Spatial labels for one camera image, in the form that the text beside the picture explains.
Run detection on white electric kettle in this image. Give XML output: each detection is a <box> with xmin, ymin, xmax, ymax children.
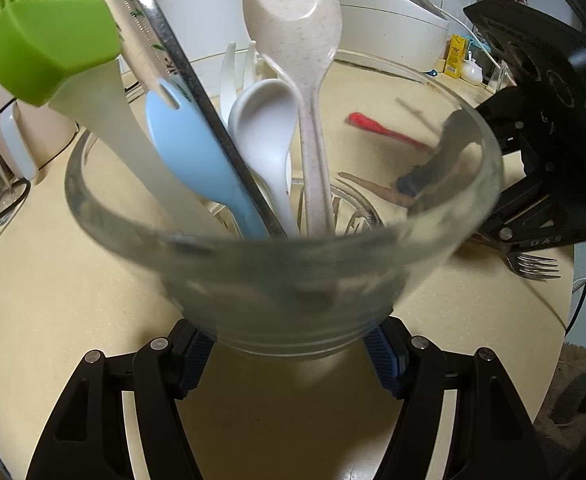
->
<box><xmin>139</xmin><ymin>0</ymin><xmax>266</xmax><ymax>97</ymax></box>

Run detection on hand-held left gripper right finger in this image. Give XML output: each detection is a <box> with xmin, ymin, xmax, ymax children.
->
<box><xmin>363</xmin><ymin>316</ymin><xmax>548</xmax><ymax>480</ymax></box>

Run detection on green silicone brush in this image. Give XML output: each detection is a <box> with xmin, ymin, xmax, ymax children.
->
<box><xmin>0</xmin><ymin>0</ymin><xmax>211</xmax><ymax>238</ymax></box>

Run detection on blue plastic spork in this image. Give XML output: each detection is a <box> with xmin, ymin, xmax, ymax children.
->
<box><xmin>144</xmin><ymin>76</ymin><xmax>272</xmax><ymax>241</ymax></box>

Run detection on white plastic spoon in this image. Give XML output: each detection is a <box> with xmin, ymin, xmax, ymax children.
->
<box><xmin>227</xmin><ymin>78</ymin><xmax>301</xmax><ymax>238</ymax></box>

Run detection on yellow carton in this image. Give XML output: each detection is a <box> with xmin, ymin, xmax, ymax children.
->
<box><xmin>445</xmin><ymin>33</ymin><xmax>467</xmax><ymax>79</ymax></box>

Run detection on red spatula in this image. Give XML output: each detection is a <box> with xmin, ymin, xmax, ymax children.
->
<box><xmin>347</xmin><ymin>111</ymin><xmax>432</xmax><ymax>152</ymax></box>

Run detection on shaggy beige rug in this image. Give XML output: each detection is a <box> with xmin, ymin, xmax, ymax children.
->
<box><xmin>535</xmin><ymin>344</ymin><xmax>586</xmax><ymax>431</ymax></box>

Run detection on white plastic fork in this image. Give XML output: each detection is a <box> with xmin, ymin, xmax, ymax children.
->
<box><xmin>219</xmin><ymin>40</ymin><xmax>262</xmax><ymax>117</ymax></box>

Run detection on metal fork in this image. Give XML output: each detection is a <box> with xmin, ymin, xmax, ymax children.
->
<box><xmin>468</xmin><ymin>236</ymin><xmax>562</xmax><ymax>281</ymax></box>

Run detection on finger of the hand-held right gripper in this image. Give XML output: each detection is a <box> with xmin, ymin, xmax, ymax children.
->
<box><xmin>473</xmin><ymin>86</ymin><xmax>530</xmax><ymax>157</ymax></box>
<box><xmin>473</xmin><ymin>170</ymin><xmax>574</xmax><ymax>252</ymax></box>

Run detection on beige electric cooking pot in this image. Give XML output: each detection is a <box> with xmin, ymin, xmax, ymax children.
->
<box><xmin>0</xmin><ymin>77</ymin><xmax>82</xmax><ymax>184</ymax></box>

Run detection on small white lidded jar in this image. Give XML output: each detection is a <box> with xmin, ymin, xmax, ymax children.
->
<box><xmin>460</xmin><ymin>51</ymin><xmax>486</xmax><ymax>84</ymax></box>

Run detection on speckled beige spoon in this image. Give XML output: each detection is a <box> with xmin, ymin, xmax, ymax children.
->
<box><xmin>242</xmin><ymin>0</ymin><xmax>344</xmax><ymax>237</ymax></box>

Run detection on white rice cooker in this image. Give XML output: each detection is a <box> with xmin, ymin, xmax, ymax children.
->
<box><xmin>324</xmin><ymin>0</ymin><xmax>450</xmax><ymax>75</ymax></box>

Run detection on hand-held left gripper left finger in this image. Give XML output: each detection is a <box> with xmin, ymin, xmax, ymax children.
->
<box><xmin>25</xmin><ymin>319</ymin><xmax>212</xmax><ymax>480</ymax></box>

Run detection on clear drinking glass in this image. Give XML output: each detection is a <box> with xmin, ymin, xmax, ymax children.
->
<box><xmin>64</xmin><ymin>49</ymin><xmax>504</xmax><ymax>359</ymax></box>

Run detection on metal spoon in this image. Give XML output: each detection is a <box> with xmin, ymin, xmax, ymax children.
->
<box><xmin>60</xmin><ymin>0</ymin><xmax>301</xmax><ymax>239</ymax></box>

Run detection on black appliance cable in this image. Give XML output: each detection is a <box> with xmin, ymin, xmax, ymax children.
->
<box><xmin>0</xmin><ymin>179</ymin><xmax>32</xmax><ymax>242</ymax></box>

